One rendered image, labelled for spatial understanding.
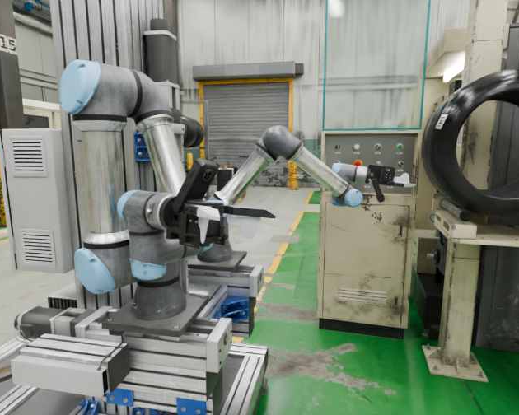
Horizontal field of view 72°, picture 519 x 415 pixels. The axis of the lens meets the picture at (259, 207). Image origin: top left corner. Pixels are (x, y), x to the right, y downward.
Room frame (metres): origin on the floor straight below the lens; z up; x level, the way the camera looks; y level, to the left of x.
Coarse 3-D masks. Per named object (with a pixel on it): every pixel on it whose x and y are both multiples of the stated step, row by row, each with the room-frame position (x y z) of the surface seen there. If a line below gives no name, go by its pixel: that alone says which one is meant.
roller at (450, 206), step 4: (444, 200) 1.73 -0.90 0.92; (448, 200) 1.70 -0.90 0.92; (444, 204) 1.69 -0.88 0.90; (448, 204) 1.63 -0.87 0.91; (452, 204) 1.59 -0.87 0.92; (456, 204) 1.57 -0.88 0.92; (448, 208) 1.60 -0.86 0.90; (452, 208) 1.54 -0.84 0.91; (456, 208) 1.50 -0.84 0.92; (460, 208) 1.47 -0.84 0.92; (464, 208) 1.47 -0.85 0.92; (452, 212) 1.53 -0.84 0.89; (456, 212) 1.47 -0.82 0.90; (460, 212) 1.43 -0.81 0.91; (464, 212) 1.42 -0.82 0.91; (468, 212) 1.41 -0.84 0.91; (456, 216) 1.47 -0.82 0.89; (460, 216) 1.42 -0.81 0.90; (464, 216) 1.42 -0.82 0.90; (468, 216) 1.41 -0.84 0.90; (464, 220) 1.42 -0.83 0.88; (468, 220) 1.41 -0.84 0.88
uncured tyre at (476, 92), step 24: (504, 72) 1.41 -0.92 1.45; (456, 96) 1.46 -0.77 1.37; (480, 96) 1.40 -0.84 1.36; (504, 96) 1.62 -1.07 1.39; (432, 120) 1.56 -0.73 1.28; (456, 120) 1.42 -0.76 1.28; (432, 144) 1.48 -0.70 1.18; (432, 168) 1.49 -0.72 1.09; (456, 168) 1.42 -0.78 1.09; (456, 192) 1.43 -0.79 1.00; (480, 192) 1.39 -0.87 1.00; (504, 192) 1.61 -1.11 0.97; (504, 216) 1.40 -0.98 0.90
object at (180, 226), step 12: (168, 204) 0.69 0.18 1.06; (204, 204) 0.63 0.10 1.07; (216, 204) 0.65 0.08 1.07; (168, 216) 0.69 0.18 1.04; (180, 216) 0.65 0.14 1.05; (192, 216) 0.64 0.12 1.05; (168, 228) 0.69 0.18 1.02; (180, 228) 0.64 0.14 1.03; (192, 228) 0.63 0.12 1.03; (216, 228) 0.65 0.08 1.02; (180, 240) 0.64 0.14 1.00; (192, 240) 0.64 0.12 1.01; (204, 240) 0.62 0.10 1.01; (216, 240) 0.66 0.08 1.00
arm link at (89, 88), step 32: (96, 64) 0.82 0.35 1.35; (64, 96) 0.82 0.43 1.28; (96, 96) 0.80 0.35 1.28; (128, 96) 0.86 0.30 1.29; (96, 128) 0.82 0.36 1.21; (96, 160) 0.82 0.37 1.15; (96, 192) 0.82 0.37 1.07; (96, 224) 0.82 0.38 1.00; (96, 256) 0.80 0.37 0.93; (128, 256) 0.84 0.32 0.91; (96, 288) 0.79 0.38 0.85
